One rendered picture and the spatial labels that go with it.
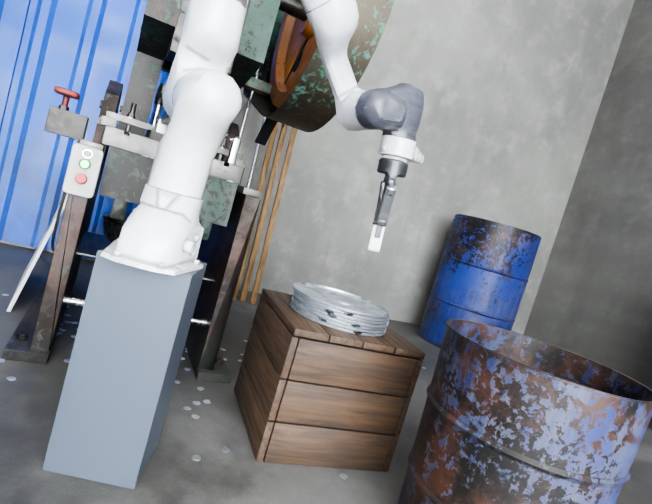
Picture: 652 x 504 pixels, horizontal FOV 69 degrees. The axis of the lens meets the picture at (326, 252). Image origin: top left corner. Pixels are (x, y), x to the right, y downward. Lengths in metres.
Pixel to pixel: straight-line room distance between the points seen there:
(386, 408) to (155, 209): 0.78
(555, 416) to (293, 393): 0.59
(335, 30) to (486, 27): 2.88
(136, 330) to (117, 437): 0.22
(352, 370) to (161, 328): 0.51
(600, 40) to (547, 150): 1.00
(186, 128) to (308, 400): 0.70
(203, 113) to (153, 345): 0.45
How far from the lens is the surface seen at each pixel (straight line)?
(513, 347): 1.32
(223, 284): 1.56
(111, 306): 0.99
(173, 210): 0.96
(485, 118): 3.89
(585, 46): 4.65
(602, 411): 0.96
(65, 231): 1.50
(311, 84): 1.63
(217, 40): 1.01
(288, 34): 2.24
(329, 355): 1.20
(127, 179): 1.54
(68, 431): 1.10
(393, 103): 1.17
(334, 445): 1.32
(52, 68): 2.94
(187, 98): 0.94
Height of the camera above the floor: 0.64
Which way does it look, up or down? 5 degrees down
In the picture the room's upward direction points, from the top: 16 degrees clockwise
